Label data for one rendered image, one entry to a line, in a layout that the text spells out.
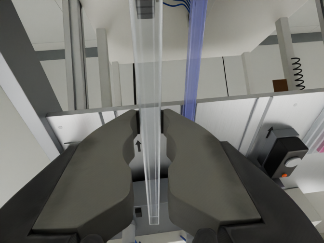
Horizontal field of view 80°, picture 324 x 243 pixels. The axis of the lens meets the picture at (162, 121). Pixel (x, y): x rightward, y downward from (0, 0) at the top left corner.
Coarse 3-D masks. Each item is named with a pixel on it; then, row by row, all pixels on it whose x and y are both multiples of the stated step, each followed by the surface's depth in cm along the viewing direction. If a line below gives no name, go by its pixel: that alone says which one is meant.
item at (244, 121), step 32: (256, 96) 28; (288, 96) 28; (320, 96) 29; (64, 128) 27; (96, 128) 28; (224, 128) 31; (256, 128) 32; (288, 128) 33; (160, 160) 34; (256, 160) 38; (320, 160) 41
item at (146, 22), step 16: (128, 0) 8; (144, 0) 8; (160, 0) 8; (144, 16) 8; (160, 16) 8; (144, 32) 9; (160, 32) 9; (144, 48) 9; (160, 48) 9; (144, 64) 10; (160, 64) 10; (144, 80) 10; (160, 80) 10; (144, 96) 11; (160, 96) 11; (144, 112) 12; (160, 112) 12; (144, 128) 13; (160, 128) 13; (144, 144) 14; (160, 144) 15; (144, 160) 16
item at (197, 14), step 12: (192, 0) 18; (204, 0) 18; (192, 12) 18; (204, 12) 18; (192, 24) 19; (204, 24) 19; (192, 36) 20; (192, 48) 20; (192, 60) 21; (192, 72) 22; (192, 84) 23; (192, 96) 25; (192, 108) 26; (192, 120) 27
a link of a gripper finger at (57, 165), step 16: (64, 160) 8; (48, 176) 7; (16, 192) 7; (32, 192) 7; (48, 192) 7; (0, 208) 6; (16, 208) 6; (32, 208) 6; (0, 224) 6; (16, 224) 6; (32, 224) 6; (0, 240) 5; (16, 240) 5; (32, 240) 5; (48, 240) 5; (64, 240) 5
